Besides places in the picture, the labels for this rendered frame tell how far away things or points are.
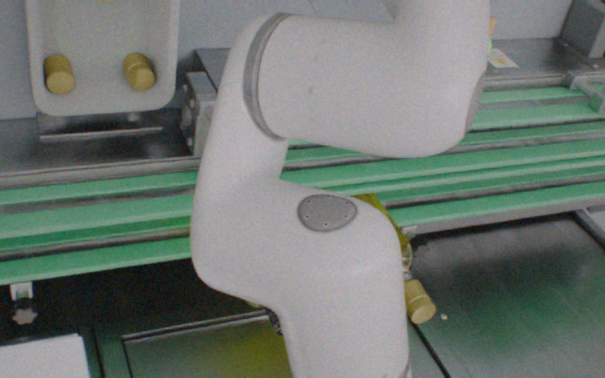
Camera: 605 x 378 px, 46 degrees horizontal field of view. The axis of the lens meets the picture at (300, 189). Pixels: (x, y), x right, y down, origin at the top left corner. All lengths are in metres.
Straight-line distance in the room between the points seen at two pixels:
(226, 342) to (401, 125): 0.61
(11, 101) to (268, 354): 0.48
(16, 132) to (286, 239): 0.64
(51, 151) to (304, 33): 0.57
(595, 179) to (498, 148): 0.27
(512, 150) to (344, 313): 0.75
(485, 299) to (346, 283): 0.80
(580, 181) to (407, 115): 0.94
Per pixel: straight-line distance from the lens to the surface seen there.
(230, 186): 0.47
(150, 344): 0.98
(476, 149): 1.13
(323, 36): 0.46
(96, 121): 1.03
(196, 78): 0.96
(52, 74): 0.95
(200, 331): 1.00
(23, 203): 0.93
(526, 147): 1.17
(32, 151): 0.98
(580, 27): 1.32
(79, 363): 0.96
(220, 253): 0.46
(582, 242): 1.42
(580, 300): 1.29
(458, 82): 0.42
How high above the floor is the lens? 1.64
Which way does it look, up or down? 45 degrees down
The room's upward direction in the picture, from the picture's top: 149 degrees clockwise
